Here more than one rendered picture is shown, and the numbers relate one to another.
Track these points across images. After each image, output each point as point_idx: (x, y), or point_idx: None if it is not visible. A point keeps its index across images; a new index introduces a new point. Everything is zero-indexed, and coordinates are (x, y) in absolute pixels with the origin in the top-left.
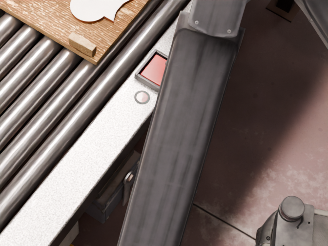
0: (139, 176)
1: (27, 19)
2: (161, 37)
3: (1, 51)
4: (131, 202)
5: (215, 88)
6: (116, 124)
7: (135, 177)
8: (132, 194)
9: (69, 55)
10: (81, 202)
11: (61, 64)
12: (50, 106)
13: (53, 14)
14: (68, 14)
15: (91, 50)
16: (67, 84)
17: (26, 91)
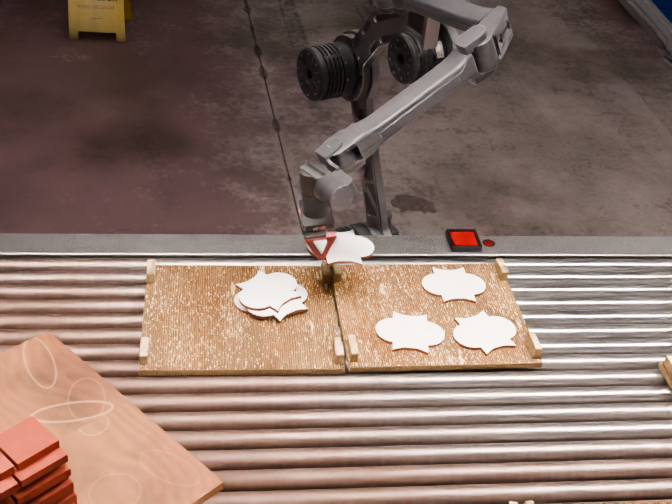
0: (653, 4)
1: (518, 309)
2: (435, 254)
3: (553, 315)
4: (657, 11)
5: None
6: (519, 244)
7: (652, 9)
8: (655, 12)
9: (509, 284)
10: (579, 236)
11: (520, 284)
12: (552, 273)
13: (497, 299)
14: (487, 293)
15: (501, 258)
16: (528, 274)
17: (558, 290)
